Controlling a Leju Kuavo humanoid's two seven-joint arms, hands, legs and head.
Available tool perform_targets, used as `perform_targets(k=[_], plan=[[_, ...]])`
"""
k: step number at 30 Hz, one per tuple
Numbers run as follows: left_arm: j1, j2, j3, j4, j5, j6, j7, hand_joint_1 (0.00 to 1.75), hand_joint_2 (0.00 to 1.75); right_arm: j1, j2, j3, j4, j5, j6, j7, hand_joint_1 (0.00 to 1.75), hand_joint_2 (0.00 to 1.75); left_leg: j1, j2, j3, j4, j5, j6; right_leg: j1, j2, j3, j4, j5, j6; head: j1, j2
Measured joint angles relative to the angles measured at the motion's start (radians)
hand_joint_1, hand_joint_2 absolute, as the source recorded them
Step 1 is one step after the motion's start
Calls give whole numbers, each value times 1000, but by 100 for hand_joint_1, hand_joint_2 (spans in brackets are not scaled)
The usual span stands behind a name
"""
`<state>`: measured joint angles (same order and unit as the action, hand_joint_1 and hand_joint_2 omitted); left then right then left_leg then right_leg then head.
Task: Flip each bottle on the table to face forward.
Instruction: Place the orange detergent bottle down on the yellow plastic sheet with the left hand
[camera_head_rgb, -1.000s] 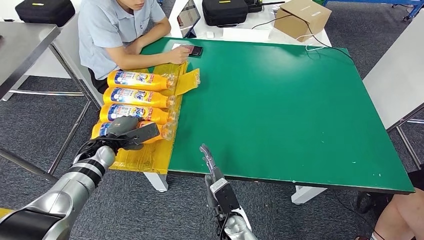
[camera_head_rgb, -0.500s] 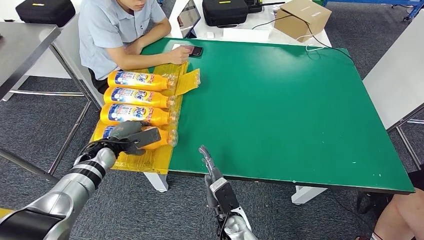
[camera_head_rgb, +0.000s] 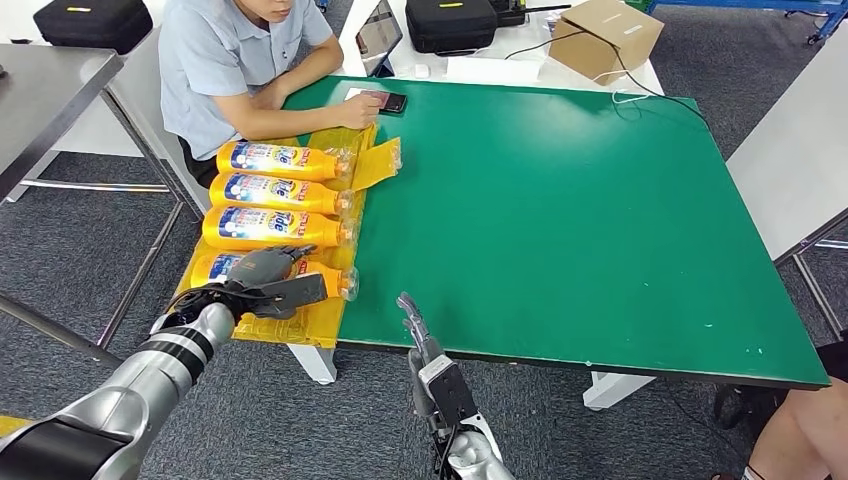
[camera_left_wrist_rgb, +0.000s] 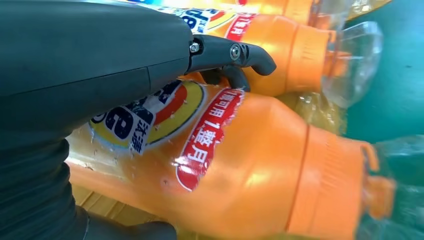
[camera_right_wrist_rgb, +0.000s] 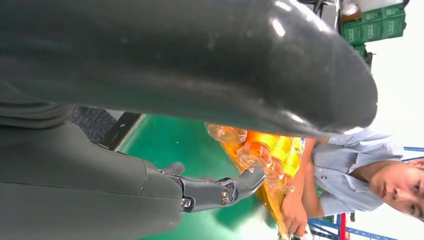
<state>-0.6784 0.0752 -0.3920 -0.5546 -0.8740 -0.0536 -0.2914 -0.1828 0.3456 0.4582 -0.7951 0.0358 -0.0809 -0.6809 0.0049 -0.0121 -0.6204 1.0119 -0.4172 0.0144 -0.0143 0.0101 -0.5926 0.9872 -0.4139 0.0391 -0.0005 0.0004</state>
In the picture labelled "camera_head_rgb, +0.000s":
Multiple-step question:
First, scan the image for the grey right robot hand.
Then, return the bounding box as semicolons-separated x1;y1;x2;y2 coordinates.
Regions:
396;292;445;435

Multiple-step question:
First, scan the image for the person's right hand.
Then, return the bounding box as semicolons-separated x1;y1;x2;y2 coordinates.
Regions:
329;91;384;131

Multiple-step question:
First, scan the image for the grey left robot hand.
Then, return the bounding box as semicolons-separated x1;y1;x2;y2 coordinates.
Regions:
225;244;318;290

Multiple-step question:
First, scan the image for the orange detergent bottle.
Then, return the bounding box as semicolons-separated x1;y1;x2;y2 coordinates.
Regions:
208;172;354;216
201;205;359;252
188;252;360;303
215;140;352;183

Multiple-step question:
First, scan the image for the smartphone with red case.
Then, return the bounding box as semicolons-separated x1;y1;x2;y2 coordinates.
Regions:
344;87;409;115

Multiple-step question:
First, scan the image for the yellow taped cardboard mat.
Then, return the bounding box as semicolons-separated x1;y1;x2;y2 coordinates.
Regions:
173;124;403;350

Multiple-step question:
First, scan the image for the grey tablet computer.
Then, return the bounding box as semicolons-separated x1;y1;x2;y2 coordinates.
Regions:
354;0;404;79

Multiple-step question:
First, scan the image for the black carrying case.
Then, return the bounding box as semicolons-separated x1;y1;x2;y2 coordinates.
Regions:
405;0;499;55
33;0;154;56

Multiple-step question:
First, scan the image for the flat white box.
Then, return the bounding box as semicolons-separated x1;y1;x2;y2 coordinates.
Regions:
445;55;546;86

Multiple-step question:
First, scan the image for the person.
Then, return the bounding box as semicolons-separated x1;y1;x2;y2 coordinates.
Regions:
157;0;384;190
712;341;848;480

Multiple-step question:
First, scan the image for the black radio device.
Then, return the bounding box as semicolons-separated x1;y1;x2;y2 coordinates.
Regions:
492;0;572;28

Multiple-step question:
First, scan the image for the light grey table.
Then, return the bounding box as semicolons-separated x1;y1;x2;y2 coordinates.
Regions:
51;0;212;215
725;26;848;340

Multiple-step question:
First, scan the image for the brown cardboard box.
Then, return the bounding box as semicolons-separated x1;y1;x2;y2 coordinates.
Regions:
548;0;666;87

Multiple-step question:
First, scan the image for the green table mat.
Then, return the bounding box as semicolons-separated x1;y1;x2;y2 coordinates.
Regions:
283;74;831;390

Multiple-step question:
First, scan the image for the steel table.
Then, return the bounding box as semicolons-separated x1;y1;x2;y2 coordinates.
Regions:
0;43;203;369

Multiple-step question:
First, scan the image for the yellow floor tape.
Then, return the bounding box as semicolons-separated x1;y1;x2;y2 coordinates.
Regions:
0;415;34;439

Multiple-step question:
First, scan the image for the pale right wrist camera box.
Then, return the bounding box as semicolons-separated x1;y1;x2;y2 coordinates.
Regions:
418;354;480;432

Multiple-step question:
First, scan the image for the white cable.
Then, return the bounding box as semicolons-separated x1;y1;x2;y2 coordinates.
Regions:
590;67;655;105

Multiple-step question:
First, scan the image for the black cable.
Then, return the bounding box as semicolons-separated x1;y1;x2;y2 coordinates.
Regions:
503;27;711;128

